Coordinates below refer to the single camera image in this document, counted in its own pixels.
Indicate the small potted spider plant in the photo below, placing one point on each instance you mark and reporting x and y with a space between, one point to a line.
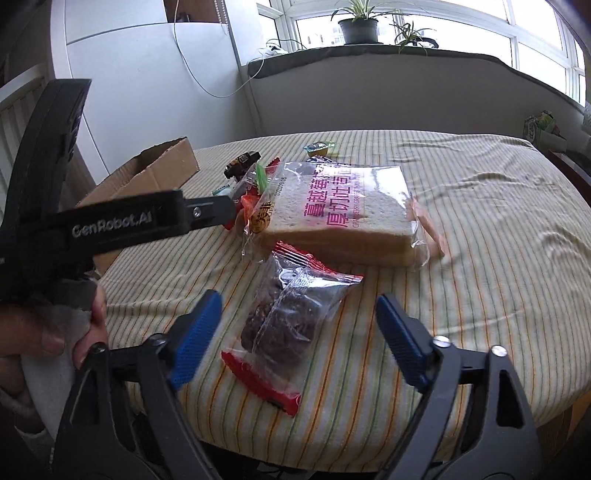
411 34

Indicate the sliced bread packet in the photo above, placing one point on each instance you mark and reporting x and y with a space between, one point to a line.
341 217

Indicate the white power strip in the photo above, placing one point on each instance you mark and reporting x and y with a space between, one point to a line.
273 47

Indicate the dark wooden furniture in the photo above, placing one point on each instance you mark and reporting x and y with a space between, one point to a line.
572 164

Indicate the potted plant in grey pot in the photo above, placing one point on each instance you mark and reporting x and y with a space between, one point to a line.
358 30

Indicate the small green jelly cup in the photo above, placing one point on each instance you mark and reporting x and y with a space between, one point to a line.
318 147

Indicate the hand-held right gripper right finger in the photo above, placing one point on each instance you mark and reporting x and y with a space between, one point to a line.
401 341

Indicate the black yellow snack packet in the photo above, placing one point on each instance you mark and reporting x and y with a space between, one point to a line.
242 164

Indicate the red snack packet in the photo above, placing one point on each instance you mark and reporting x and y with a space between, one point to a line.
249 205

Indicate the pink sausage snack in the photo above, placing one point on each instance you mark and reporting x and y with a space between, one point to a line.
427 221

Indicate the clear green-striped snack packet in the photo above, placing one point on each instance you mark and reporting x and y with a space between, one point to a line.
261 177

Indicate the white cabinet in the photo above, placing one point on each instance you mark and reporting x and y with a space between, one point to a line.
138 92

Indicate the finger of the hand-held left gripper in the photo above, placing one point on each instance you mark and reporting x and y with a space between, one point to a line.
212 212

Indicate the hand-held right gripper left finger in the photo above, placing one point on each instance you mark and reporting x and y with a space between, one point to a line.
196 341

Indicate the brown carton on cabinet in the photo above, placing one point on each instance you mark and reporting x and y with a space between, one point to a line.
194 10

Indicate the white slatted radiator cover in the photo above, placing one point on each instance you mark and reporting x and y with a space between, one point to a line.
18 115

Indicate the striped tablecloth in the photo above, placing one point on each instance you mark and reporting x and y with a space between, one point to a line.
485 277

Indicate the brownie packet with red ends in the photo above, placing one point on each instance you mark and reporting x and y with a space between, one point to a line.
281 318

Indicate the green candy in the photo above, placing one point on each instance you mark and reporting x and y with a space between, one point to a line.
224 189

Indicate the person's left hand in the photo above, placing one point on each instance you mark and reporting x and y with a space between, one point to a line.
41 332

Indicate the green snack carton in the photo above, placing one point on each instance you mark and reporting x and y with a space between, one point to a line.
545 131

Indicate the brown cardboard box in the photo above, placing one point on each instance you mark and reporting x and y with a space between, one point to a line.
171 161

